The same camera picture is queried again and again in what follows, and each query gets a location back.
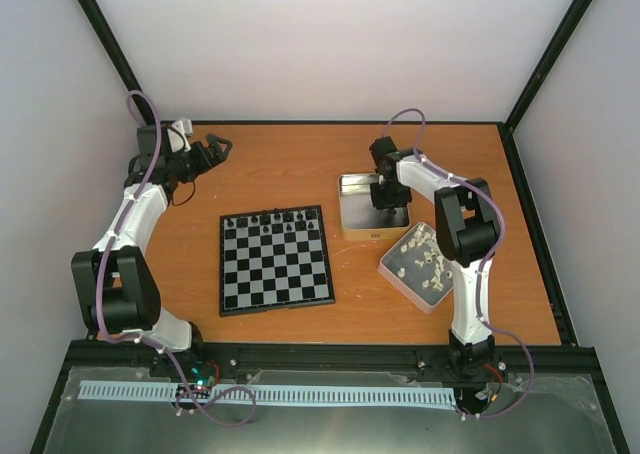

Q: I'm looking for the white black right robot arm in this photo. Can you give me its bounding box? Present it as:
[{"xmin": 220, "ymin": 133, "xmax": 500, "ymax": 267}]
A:
[{"xmin": 369, "ymin": 136, "xmax": 504, "ymax": 379}]

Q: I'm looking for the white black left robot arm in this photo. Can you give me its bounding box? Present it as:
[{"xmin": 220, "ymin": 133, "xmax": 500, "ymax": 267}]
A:
[{"xmin": 71, "ymin": 119, "xmax": 232, "ymax": 377}]

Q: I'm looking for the black white chess board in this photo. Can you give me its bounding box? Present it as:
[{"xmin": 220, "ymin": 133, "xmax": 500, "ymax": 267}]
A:
[{"xmin": 219, "ymin": 205, "xmax": 335, "ymax": 317}]

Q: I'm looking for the gold metal tin box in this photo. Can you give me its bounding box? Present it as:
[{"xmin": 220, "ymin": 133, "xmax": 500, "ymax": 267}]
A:
[{"xmin": 338, "ymin": 174, "xmax": 411, "ymax": 242}]

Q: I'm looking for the silver tin lid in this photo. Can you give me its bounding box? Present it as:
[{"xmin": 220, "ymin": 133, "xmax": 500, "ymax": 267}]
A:
[{"xmin": 378, "ymin": 222, "xmax": 453, "ymax": 314}]

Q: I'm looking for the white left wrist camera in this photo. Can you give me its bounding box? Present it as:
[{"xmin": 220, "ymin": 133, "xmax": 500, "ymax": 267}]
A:
[{"xmin": 166, "ymin": 118, "xmax": 193, "ymax": 153}]

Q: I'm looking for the black frame post left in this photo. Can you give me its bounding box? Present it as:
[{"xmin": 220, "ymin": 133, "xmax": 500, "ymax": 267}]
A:
[{"xmin": 76, "ymin": 0, "xmax": 143, "ymax": 92}]

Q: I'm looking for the black frame post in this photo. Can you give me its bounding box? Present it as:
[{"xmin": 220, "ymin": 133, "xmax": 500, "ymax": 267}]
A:
[
  {"xmin": 503, "ymin": 0, "xmax": 611, "ymax": 131},
  {"xmin": 76, "ymin": 0, "xmax": 143, "ymax": 92}
]

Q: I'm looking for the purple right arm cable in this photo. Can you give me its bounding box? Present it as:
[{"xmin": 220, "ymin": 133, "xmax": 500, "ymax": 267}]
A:
[{"xmin": 387, "ymin": 107, "xmax": 536, "ymax": 375}]

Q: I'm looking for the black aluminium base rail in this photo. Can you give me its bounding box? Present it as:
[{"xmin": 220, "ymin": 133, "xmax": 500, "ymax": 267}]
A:
[{"xmin": 64, "ymin": 340, "xmax": 599, "ymax": 388}]

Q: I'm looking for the purple cable loop bottom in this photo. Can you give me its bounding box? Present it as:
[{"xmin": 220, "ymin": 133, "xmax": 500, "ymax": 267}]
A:
[{"xmin": 169, "ymin": 353, "xmax": 258, "ymax": 428}]

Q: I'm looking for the light blue cable duct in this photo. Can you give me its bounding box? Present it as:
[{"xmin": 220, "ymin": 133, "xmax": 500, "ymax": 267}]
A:
[{"xmin": 77, "ymin": 381, "xmax": 455, "ymax": 410}]

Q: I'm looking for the black frame post right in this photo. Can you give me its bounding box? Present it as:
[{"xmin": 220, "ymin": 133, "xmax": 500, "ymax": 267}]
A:
[{"xmin": 503, "ymin": 0, "xmax": 611, "ymax": 131}]

